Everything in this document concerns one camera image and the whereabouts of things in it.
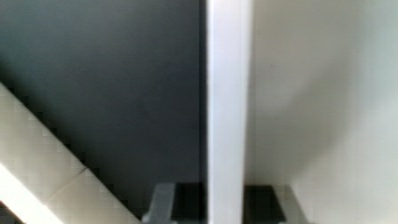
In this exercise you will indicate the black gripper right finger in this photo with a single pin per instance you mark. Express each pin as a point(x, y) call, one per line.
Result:
point(270, 207)

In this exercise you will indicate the white square table top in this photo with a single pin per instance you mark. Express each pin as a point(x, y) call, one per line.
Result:
point(302, 108)

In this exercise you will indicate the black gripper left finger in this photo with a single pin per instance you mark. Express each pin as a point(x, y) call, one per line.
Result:
point(178, 204)

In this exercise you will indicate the white front fence bar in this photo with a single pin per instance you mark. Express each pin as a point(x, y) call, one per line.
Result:
point(50, 189)

